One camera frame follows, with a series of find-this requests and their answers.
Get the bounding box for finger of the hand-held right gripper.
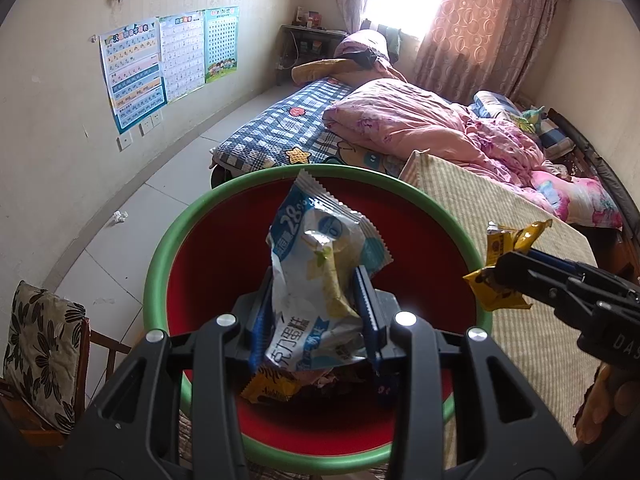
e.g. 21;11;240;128
492;251;640;322
527;248;587;276

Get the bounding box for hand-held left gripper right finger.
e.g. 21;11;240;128
352;265;583;480

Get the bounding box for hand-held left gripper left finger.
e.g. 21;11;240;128
62;267;276;480

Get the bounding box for yellow orange snack wrapper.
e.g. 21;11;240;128
462;220;553;311

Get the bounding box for green rimmed red bin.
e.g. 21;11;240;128
143;164;494;476

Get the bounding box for blue white snack wrapper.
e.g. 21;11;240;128
247;169;393;373

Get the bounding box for person's right hand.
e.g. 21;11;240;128
575;362;640;446

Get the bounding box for yellow brown wrapper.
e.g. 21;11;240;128
241;366;303;405

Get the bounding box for pink floral pillow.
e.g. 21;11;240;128
530;170;623;228

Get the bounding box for dark wooden headboard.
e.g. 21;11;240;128
547;107;640;281

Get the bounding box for checked cloth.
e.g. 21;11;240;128
177;410;201;480

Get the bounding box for green plush toy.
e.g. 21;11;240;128
515;105;548;133

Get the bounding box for wooden chair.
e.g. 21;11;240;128
0;317;133;461

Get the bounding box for blue checked pillow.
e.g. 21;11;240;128
470;91;573;158

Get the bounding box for pink floral quilt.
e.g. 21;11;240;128
322;78;556;196

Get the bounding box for floral seat cushion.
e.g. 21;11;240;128
2;280;90;435

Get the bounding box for yellow brown pillow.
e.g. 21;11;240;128
291;57;361;87

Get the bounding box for pink folded blanket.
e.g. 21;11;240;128
334;30;393;73

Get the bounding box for dark wooden desk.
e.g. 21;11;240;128
277;24;351;86

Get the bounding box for white chart poster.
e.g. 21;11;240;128
158;11;207;105

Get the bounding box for blue white letter poster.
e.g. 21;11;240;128
98;16;168;135

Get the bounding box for blue number chart poster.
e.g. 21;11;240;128
204;6;240;85

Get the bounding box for small cosmetic boxes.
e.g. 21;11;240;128
292;6;326;28

